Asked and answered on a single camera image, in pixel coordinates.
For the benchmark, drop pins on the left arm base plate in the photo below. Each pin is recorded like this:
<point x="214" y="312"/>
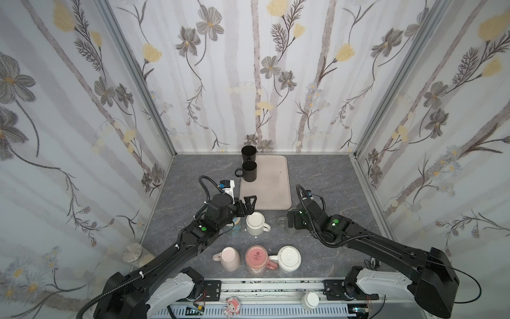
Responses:
<point x="211" y="290"/>

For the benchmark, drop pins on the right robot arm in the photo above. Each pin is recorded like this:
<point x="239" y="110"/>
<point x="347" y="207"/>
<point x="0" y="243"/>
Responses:
<point x="434" y="281"/>

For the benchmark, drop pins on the grey ceramic mug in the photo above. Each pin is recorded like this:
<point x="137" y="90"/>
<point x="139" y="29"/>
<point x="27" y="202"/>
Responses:
<point x="284" y="221"/>

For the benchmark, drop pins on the white round knob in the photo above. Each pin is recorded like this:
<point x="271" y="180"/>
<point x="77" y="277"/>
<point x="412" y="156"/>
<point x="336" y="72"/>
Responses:
<point x="310" y="301"/>

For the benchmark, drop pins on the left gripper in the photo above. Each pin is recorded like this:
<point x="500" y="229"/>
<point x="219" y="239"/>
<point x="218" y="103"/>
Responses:
<point x="248" y="210"/>

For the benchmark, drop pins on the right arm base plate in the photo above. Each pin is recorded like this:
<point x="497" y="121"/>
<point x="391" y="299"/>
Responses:
<point x="334" y="290"/>

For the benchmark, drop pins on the light pink mug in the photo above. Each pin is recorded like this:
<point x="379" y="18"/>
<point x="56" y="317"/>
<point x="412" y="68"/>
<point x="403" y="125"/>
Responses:
<point x="229" y="259"/>

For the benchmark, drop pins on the cream white mug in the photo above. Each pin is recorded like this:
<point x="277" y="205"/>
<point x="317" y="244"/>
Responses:
<point x="256" y="224"/>

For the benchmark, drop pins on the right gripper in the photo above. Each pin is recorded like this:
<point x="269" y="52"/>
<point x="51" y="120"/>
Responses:
<point x="293" y="220"/>

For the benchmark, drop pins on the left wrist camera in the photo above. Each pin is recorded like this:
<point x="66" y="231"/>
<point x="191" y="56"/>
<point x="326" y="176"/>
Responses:
<point x="227" y="186"/>

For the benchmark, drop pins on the dark pink mug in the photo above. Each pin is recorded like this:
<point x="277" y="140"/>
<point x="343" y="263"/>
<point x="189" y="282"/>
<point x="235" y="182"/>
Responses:
<point x="258" y="260"/>

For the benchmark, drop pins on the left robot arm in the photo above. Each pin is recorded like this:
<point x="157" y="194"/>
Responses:
<point x="139" y="294"/>

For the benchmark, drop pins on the white ribbed mug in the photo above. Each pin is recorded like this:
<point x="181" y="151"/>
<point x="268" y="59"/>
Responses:
<point x="288" y="259"/>

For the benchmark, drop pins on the beige rectangular tray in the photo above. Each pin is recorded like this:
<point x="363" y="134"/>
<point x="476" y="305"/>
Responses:
<point x="272" y="185"/>

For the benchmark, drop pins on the blue butterfly mug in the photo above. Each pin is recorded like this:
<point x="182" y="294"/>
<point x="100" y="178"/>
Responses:
<point x="234" y="227"/>

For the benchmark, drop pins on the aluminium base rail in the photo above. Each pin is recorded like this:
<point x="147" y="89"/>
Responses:
<point x="259" y="298"/>

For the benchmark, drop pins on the black and white mug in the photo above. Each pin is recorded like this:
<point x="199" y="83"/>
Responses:
<point x="249" y="153"/>

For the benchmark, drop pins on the pink toy figure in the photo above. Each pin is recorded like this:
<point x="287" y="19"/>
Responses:
<point x="233" y="307"/>

